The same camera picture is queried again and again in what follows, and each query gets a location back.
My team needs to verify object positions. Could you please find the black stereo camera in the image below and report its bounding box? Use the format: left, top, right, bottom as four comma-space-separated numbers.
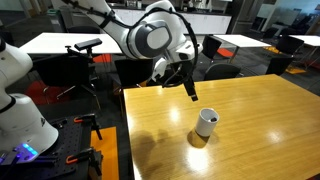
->
73, 37, 104, 52

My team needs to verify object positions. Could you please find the white ceramic mug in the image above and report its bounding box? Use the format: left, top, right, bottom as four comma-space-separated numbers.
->
194, 107, 221, 138

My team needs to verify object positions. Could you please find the orange black clamp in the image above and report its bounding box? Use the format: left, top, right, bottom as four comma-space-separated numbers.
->
73, 113, 103, 141
65, 147, 104, 177

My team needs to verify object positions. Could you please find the black robot mounting board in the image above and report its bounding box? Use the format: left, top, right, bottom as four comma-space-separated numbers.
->
0, 114, 105, 180

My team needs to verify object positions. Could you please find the large white table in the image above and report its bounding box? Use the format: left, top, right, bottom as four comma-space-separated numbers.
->
18, 32, 124, 56

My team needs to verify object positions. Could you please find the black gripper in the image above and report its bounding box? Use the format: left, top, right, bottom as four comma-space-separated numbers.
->
169, 59, 200, 103

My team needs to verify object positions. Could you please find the black camera tripod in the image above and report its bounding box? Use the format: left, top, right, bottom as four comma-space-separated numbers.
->
43, 45, 103, 111

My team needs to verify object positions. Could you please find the black plastic chair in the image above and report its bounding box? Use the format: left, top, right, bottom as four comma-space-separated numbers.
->
201, 34, 224, 61
265, 54, 295, 77
203, 63, 242, 82
34, 54, 92, 98
114, 58, 155, 90
275, 34, 305, 56

